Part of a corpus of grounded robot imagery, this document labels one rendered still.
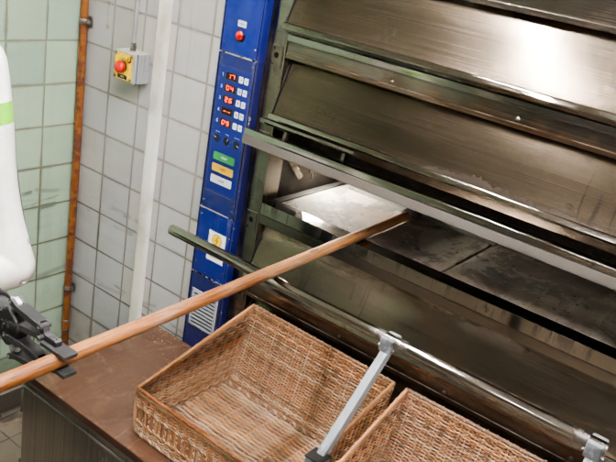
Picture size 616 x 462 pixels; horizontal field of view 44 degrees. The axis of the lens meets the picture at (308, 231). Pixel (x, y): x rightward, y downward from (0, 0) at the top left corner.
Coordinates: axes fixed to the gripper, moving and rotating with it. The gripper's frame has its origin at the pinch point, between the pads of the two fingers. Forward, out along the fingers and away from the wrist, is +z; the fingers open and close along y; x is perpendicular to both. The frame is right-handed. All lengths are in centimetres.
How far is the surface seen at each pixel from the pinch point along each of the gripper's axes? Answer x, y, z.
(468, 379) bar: -63, 3, 55
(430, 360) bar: -63, 3, 45
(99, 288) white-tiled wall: -103, 64, -106
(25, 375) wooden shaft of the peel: 8.3, -0.7, 1.8
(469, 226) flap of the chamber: -86, -21, 38
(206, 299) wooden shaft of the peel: -37.4, -0.9, 1.5
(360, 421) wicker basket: -82, 41, 24
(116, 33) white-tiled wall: -103, -34, -108
